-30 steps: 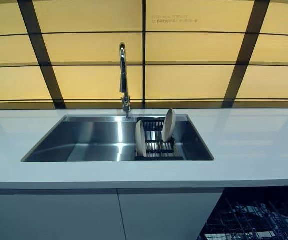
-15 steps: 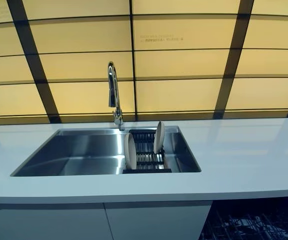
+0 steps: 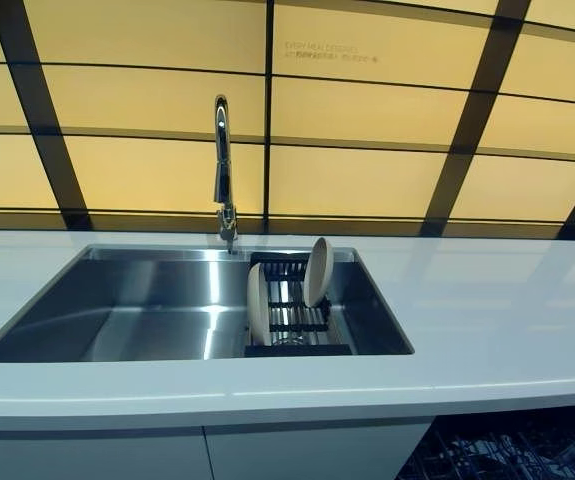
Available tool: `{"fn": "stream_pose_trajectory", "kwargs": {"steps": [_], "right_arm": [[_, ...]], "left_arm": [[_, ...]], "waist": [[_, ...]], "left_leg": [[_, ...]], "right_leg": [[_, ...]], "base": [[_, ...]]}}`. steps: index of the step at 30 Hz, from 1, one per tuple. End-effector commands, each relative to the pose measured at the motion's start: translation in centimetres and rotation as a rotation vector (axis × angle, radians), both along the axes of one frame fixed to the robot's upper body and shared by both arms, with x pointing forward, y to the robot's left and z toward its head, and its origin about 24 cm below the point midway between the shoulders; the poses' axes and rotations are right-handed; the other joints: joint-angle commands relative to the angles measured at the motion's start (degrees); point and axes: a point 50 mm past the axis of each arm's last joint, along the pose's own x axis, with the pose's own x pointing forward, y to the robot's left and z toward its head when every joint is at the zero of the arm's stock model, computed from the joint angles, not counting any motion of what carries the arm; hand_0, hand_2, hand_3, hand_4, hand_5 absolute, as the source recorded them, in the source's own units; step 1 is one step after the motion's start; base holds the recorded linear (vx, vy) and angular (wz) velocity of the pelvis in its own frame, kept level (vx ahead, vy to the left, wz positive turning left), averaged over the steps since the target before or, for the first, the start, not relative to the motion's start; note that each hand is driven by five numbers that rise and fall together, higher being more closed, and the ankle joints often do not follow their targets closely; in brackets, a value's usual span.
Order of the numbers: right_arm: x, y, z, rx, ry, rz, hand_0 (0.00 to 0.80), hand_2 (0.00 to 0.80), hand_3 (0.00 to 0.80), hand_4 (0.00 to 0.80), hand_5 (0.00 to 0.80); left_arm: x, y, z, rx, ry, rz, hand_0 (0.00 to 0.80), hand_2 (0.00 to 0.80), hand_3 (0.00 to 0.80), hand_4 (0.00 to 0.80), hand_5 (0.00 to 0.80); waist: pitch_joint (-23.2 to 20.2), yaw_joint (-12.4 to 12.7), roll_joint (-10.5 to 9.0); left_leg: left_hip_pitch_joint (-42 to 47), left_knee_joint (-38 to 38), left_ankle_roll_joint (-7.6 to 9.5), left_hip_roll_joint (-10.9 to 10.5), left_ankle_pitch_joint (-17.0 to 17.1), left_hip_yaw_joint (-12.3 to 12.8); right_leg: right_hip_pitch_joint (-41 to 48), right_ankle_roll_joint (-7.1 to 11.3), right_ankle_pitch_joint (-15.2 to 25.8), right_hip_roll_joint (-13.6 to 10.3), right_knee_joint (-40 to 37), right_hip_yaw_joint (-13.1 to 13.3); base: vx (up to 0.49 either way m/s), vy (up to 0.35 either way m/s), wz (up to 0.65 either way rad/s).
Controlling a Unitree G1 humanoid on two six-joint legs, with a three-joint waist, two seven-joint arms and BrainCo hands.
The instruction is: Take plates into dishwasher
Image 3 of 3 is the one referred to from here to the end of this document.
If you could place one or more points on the chrome gooseneck faucet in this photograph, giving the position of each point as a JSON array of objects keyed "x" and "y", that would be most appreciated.
[{"x": 223, "y": 165}]

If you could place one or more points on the steel sink drain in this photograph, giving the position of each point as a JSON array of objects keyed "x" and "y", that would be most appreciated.
[{"x": 292, "y": 341}]

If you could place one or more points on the white kitchen cabinet door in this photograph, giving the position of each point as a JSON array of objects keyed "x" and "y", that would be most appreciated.
[
  {"x": 82, "y": 457},
  {"x": 307, "y": 452}
]

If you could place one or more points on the black sink dish rack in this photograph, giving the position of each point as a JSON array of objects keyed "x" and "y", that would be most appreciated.
[{"x": 292, "y": 310}]

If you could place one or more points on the stainless steel kitchen sink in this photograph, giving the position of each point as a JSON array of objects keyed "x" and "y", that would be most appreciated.
[{"x": 142, "y": 305}]

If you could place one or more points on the beige round plate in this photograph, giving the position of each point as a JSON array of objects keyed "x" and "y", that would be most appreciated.
[
  {"x": 317, "y": 275},
  {"x": 257, "y": 310}
]

